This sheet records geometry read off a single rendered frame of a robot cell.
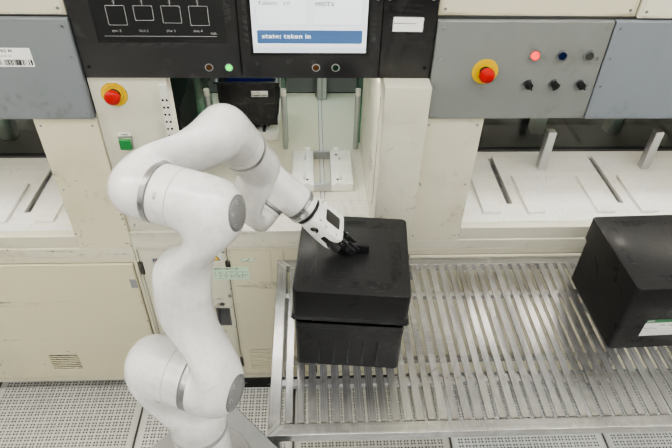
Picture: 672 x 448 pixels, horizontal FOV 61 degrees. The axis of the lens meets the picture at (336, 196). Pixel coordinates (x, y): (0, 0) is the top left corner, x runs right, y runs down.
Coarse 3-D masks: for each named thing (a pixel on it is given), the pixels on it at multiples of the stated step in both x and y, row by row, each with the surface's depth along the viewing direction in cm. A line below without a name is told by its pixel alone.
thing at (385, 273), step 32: (352, 224) 154; (384, 224) 154; (320, 256) 144; (352, 256) 144; (384, 256) 145; (320, 288) 136; (352, 288) 136; (384, 288) 136; (320, 320) 140; (352, 320) 140; (384, 320) 140
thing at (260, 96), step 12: (228, 84) 203; (240, 84) 203; (252, 84) 203; (264, 84) 204; (276, 84) 208; (228, 96) 206; (240, 96) 206; (252, 96) 207; (264, 96) 207; (276, 96) 208; (240, 108) 210; (252, 108) 210; (264, 108) 210; (276, 108) 210; (252, 120) 213; (264, 120) 213; (276, 120) 213
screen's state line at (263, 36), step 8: (264, 32) 138; (272, 32) 138; (280, 32) 138; (288, 32) 138; (296, 32) 138; (304, 32) 138; (312, 32) 138; (320, 32) 138; (328, 32) 138; (336, 32) 138; (344, 32) 139; (352, 32) 139; (360, 32) 139; (264, 40) 139; (272, 40) 139; (280, 40) 139; (288, 40) 139; (296, 40) 139; (304, 40) 139; (312, 40) 139; (320, 40) 140; (328, 40) 140; (336, 40) 140; (344, 40) 140; (352, 40) 140; (360, 40) 140
